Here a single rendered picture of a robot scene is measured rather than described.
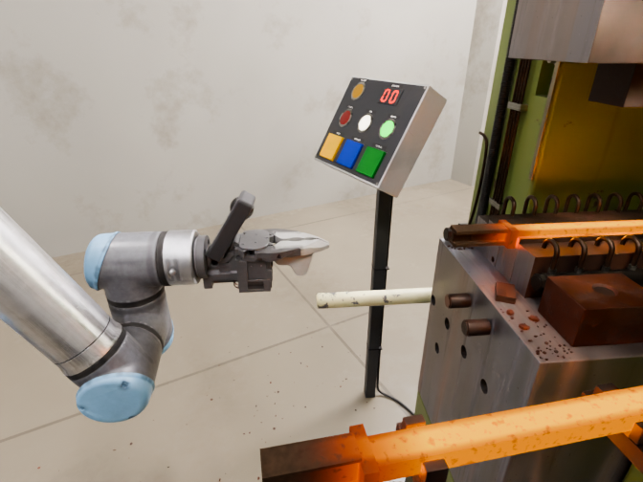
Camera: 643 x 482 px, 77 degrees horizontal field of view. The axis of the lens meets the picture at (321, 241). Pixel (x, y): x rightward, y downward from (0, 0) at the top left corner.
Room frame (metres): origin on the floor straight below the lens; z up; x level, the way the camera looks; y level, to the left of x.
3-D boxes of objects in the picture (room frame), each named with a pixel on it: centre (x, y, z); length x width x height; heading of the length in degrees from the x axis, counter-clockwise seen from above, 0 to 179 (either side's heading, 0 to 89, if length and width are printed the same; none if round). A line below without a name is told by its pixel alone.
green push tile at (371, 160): (1.05, -0.13, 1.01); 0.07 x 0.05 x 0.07; 30
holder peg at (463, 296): (0.61, -0.25, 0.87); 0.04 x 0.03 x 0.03; 95
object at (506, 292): (0.56, -0.31, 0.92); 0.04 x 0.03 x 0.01; 160
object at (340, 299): (0.99, -0.21, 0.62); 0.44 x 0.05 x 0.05; 95
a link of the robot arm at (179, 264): (0.57, 0.22, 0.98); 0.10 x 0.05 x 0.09; 5
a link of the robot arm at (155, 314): (0.56, 0.31, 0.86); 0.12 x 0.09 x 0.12; 10
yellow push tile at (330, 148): (1.23, -0.03, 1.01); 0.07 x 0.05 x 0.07; 30
